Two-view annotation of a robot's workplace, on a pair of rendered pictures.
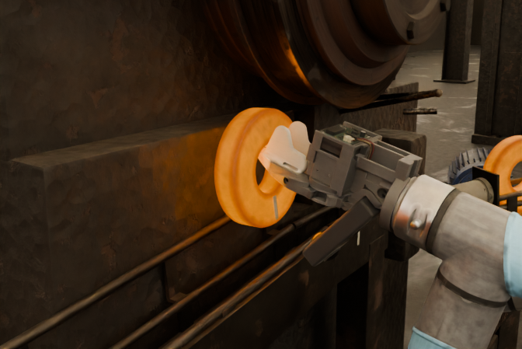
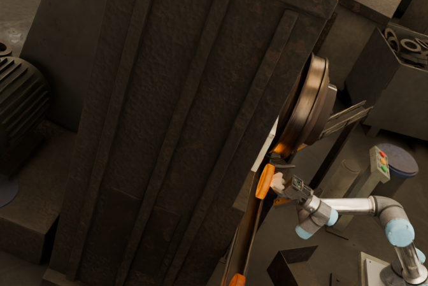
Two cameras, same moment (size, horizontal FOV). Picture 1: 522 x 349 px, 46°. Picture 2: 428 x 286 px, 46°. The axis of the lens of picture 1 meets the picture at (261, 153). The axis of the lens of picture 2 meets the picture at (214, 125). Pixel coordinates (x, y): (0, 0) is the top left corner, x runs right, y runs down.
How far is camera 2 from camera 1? 176 cm
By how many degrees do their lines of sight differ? 40
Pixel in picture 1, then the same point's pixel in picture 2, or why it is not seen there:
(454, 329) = (311, 230)
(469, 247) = (321, 216)
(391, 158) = (307, 191)
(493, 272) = (325, 221)
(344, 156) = (298, 192)
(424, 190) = (314, 202)
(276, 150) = (275, 182)
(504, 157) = not seen: hidden behind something
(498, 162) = not seen: hidden behind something
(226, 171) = (264, 191)
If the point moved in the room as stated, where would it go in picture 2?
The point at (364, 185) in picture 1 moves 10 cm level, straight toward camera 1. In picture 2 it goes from (298, 195) to (306, 214)
